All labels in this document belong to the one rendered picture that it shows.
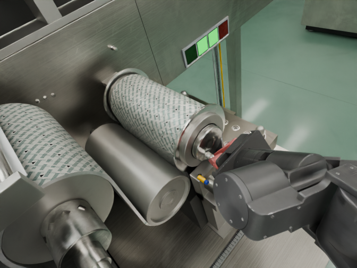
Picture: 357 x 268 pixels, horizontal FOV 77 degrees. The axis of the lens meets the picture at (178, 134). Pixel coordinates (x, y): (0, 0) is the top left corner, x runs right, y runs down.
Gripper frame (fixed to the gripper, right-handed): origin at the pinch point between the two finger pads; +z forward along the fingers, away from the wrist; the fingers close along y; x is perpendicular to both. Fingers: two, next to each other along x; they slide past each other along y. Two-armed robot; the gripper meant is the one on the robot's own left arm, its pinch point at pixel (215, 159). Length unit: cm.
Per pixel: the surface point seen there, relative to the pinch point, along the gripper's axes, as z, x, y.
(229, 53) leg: 71, 3, 75
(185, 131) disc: -0.8, 8.5, -1.7
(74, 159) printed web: -3.3, 16.9, -17.4
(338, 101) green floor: 90, -96, 164
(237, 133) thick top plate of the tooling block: 21.9, -10.6, 20.2
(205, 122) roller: -0.5, 7.0, 2.7
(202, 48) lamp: 35, 16, 36
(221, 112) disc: 1.9, 5.3, 7.8
